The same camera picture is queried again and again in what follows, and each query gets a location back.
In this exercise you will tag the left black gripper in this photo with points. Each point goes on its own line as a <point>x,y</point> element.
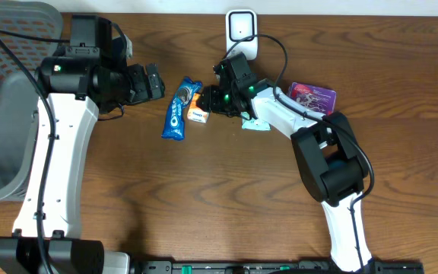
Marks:
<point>136,84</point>

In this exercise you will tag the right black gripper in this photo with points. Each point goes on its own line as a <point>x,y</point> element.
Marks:
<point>217,100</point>

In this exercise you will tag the mint green wipes pack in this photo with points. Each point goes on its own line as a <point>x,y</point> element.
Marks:
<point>253,124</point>

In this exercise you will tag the orange tissue packet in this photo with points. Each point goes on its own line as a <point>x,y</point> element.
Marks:
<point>195,113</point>

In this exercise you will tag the blue Oreo cookie pack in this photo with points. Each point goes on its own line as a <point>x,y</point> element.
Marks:
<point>174,126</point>

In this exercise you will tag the red purple pad pack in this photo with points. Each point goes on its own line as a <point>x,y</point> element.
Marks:
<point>312,97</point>

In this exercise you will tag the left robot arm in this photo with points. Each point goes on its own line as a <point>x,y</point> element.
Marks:
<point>46,236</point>

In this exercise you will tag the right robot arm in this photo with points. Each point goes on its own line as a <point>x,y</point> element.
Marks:
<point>332,166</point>

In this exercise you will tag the grey plastic mesh basket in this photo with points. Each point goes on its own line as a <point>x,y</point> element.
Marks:
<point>38,22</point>

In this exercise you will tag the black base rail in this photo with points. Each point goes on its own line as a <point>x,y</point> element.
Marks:
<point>303,266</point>

